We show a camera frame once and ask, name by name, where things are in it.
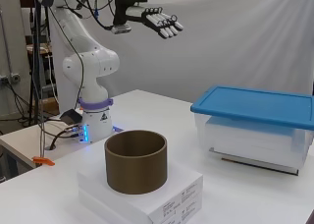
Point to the white flat box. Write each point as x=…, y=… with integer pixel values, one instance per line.
x=94, y=179
x=248, y=132
x=258, y=152
x=98, y=206

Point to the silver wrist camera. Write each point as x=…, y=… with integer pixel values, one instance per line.
x=121, y=28

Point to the brown round tub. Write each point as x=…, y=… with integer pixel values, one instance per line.
x=135, y=171

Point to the white backdrop sheet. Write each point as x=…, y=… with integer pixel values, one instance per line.
x=229, y=37

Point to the grey wall outlet box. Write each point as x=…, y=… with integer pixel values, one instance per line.
x=13, y=77

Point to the black tripod stand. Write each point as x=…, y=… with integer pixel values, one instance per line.
x=37, y=70

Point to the blue plastic lid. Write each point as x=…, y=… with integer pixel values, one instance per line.
x=255, y=102

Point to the black power adapter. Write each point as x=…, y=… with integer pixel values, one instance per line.
x=70, y=117

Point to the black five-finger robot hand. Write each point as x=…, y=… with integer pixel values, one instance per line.
x=153, y=19

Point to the white side table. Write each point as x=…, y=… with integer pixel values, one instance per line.
x=19, y=142

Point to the brown cardboard box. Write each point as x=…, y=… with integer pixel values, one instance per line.
x=49, y=105

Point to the clear plastic box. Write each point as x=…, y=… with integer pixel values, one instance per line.
x=202, y=132

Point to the orange clamp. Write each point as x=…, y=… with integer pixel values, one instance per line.
x=42, y=161

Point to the white seven-joint robot arm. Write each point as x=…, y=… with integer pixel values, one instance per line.
x=91, y=63

